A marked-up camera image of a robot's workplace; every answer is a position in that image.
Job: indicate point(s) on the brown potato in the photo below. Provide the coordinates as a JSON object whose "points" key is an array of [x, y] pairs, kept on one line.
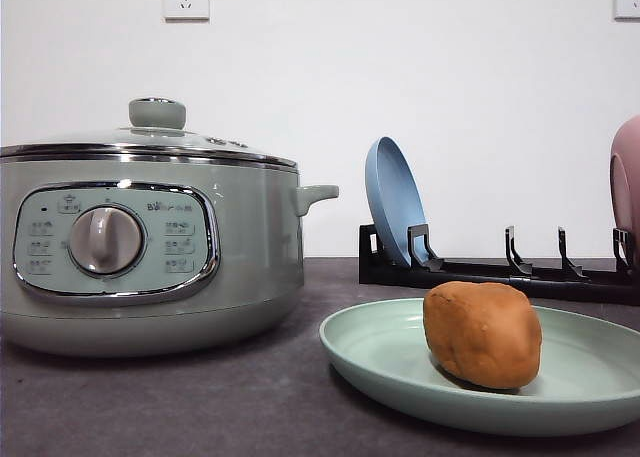
{"points": [[486, 334]]}

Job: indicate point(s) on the blue plate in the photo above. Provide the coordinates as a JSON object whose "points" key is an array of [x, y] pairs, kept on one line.
{"points": [[391, 197]]}

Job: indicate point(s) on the pink plate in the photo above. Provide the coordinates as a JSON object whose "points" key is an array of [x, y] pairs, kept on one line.
{"points": [[625, 184]]}

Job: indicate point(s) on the white wall socket left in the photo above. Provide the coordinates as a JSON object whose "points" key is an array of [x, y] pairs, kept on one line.
{"points": [[186, 11]]}

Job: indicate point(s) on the white wall socket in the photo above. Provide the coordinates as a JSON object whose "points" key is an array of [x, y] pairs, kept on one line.
{"points": [[624, 11], [186, 11]]}

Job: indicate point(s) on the green electric steamer pot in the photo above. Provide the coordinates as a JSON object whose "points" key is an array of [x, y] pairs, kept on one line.
{"points": [[147, 250]]}

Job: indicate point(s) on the green plate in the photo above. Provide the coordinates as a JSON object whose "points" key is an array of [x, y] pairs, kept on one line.
{"points": [[588, 374]]}

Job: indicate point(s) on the white wall socket right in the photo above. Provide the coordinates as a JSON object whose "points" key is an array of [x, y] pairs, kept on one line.
{"points": [[624, 11]]}

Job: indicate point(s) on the glass steamer lid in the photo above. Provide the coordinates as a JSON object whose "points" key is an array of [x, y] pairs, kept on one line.
{"points": [[155, 135]]}

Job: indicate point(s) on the black plate rack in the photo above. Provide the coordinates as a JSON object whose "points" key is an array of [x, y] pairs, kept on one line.
{"points": [[620, 286]]}

